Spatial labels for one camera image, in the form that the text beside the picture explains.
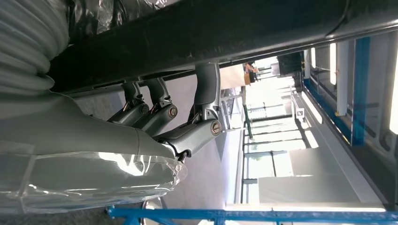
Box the blue metal shelf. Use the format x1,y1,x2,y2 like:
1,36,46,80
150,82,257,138
106,206,398,225

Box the green pole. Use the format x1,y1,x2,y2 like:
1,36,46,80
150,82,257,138
242,104,254,139

